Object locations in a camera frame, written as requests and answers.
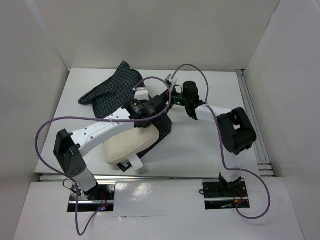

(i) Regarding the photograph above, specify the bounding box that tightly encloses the dark plaid pillowcase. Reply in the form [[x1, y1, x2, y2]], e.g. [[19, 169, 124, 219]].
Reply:
[[78, 61, 172, 172]]

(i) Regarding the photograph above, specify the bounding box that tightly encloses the cream white pillow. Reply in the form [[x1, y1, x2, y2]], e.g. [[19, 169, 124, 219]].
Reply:
[[104, 125, 160, 165]]

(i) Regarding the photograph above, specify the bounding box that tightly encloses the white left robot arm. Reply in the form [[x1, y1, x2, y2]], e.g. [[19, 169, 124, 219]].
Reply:
[[53, 93, 171, 200]]

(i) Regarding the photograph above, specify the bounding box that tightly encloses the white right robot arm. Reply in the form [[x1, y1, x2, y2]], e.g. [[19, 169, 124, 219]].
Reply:
[[165, 78, 257, 156]]

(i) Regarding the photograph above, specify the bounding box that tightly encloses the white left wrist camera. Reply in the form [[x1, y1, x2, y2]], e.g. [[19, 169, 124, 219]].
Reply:
[[133, 86, 149, 101]]

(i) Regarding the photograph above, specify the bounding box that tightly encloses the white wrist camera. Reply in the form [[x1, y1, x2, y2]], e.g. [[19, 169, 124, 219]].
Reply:
[[164, 74, 178, 89], [133, 86, 149, 101]]

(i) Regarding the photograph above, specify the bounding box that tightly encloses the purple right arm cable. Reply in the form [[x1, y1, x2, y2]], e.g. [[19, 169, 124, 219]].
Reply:
[[171, 63, 272, 220]]

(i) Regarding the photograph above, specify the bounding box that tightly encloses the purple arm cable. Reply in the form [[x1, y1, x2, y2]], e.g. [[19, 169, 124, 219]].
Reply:
[[34, 76, 173, 236], [171, 63, 272, 220]]

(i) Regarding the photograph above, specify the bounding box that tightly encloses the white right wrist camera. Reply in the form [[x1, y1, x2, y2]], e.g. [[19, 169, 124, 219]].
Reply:
[[164, 74, 178, 89]]

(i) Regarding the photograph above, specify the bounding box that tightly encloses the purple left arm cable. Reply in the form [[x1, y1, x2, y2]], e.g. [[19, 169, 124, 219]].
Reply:
[[34, 76, 173, 236]]

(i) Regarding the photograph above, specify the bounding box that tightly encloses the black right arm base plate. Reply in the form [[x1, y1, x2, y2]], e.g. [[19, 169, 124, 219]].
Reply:
[[198, 173, 250, 210]]

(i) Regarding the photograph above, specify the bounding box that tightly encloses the aluminium side rail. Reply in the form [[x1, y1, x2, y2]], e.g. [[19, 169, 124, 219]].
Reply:
[[236, 69, 275, 178]]

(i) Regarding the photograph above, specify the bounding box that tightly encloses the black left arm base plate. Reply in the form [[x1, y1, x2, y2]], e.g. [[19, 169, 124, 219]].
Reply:
[[62, 179, 116, 213]]

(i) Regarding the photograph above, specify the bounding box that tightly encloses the aluminium front rail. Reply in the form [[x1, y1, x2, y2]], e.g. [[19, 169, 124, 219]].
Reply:
[[39, 174, 219, 182]]

